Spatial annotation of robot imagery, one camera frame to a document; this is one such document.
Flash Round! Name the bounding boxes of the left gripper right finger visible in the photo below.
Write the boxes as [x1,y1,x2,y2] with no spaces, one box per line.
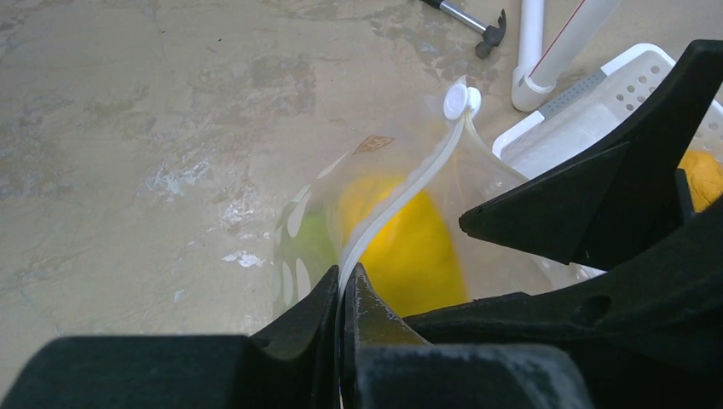
[341,265,593,408]

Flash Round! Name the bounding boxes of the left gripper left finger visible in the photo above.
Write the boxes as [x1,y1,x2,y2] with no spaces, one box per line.
[2,267,338,408]

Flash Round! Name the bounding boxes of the yellow banana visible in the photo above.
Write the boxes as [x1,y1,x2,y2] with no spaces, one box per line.
[360,190,470,317]

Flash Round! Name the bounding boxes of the orange yellow mango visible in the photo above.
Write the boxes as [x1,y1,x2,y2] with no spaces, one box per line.
[679,150,722,212]

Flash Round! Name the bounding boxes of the black small hammer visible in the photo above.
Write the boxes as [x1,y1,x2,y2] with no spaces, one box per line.
[423,0,507,60]

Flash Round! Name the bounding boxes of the green pear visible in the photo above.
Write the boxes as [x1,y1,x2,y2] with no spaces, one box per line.
[281,212,338,287]

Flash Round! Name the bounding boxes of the white pipe frame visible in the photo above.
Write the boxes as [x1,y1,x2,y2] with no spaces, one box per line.
[511,0,622,112]

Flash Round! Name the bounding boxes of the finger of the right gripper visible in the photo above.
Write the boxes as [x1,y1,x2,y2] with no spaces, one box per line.
[459,39,722,270]
[407,211,722,408]

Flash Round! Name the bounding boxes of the clear zip top bag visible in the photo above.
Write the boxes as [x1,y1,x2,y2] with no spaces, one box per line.
[273,78,574,317]

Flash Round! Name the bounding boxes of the white plastic tray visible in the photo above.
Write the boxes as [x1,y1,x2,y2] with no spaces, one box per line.
[492,43,722,255]

